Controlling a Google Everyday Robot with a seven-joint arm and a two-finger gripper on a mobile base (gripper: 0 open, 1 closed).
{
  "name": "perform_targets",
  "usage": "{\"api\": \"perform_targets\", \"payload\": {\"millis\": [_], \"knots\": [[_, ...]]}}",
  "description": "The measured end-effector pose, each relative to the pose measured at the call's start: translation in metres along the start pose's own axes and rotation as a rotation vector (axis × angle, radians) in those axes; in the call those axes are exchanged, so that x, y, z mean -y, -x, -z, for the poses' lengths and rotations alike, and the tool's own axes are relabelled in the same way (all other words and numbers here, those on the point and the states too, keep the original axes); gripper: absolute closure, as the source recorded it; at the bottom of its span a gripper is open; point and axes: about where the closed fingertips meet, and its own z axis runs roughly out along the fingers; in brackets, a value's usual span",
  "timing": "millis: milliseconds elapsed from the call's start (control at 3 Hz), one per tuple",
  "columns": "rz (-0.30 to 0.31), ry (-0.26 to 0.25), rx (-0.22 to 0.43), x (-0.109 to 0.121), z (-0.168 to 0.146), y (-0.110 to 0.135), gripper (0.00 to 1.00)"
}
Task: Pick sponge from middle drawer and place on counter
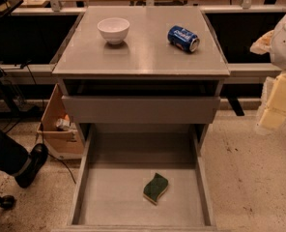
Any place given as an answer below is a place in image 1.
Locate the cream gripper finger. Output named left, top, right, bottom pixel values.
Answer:
left=250, top=30, right=273, bottom=55
left=255, top=72, right=286, bottom=135

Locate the green and yellow sponge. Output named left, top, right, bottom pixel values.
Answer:
left=143, top=173, right=169, bottom=205

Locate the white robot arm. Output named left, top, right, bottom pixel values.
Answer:
left=250, top=15, right=286, bottom=135

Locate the grey drawer cabinet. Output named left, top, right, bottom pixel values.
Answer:
left=53, top=6, right=230, bottom=141

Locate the open grey middle drawer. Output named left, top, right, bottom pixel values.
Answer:
left=52, top=125, right=220, bottom=232

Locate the closed grey top drawer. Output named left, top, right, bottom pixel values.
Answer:
left=62, top=96, right=220, bottom=124

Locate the blue soda can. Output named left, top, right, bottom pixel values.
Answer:
left=167, top=25, right=200, bottom=53

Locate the white ceramic bowl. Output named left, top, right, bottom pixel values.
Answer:
left=98, top=17, right=129, bottom=44

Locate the black shoe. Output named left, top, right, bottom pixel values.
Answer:
left=14, top=143, right=48, bottom=189

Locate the dark trouser leg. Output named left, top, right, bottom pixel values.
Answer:
left=0, top=130, right=31, bottom=177

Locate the black chair caster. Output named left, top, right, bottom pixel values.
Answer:
left=0, top=195, right=15, bottom=210

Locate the black floor cable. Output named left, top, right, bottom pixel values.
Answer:
left=40, top=123, right=77, bottom=186

